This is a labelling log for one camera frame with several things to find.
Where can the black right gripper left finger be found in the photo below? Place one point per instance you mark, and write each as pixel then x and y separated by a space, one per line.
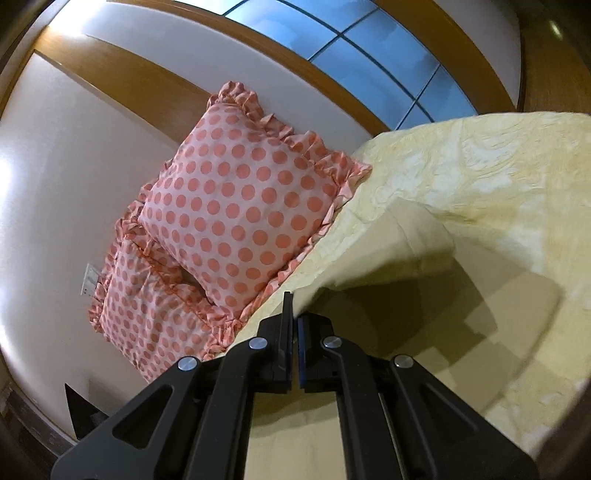
pixel 193 421

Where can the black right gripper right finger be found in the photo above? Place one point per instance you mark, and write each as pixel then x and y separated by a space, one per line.
pixel 398 421

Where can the black triangular object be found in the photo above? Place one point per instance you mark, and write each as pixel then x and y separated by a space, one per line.
pixel 84 416

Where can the pink polka dot lower pillow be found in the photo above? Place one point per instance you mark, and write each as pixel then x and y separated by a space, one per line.
pixel 147 308

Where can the pink polka dot pillow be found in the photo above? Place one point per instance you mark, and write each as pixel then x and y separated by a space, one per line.
pixel 147 308
pixel 245 198

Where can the pink polka dot upper pillow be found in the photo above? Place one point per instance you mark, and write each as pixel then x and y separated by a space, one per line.
pixel 245 198

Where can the cream yellow bedspread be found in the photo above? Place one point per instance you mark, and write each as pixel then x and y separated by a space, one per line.
pixel 507 326

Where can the blue glass window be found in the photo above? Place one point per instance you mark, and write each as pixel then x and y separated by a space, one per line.
pixel 361 47

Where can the white wall switch plate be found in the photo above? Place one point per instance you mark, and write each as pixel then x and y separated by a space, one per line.
pixel 90 280

